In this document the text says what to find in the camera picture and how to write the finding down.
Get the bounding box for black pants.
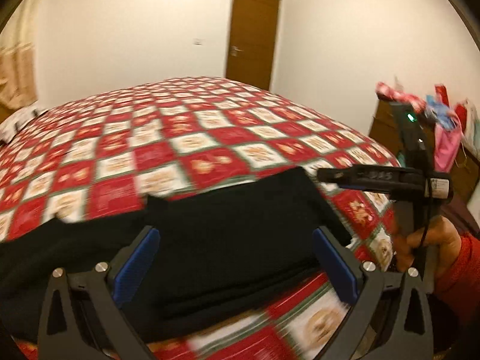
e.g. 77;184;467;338
1;167;352;343

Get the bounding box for right hand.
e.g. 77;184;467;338
391;215;462;279

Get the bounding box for brown wooden dresser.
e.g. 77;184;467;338
367;95;480;233

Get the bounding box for pile of colourful clothes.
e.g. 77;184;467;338
375;81;479;172

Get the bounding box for red patchwork bedspread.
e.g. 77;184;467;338
1;76;398;359

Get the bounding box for white patterned pillow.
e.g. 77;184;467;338
0;104;47;145

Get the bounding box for brown wooden door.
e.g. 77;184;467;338
225;0;280;90

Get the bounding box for beige curtain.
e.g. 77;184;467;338
1;0;41;111

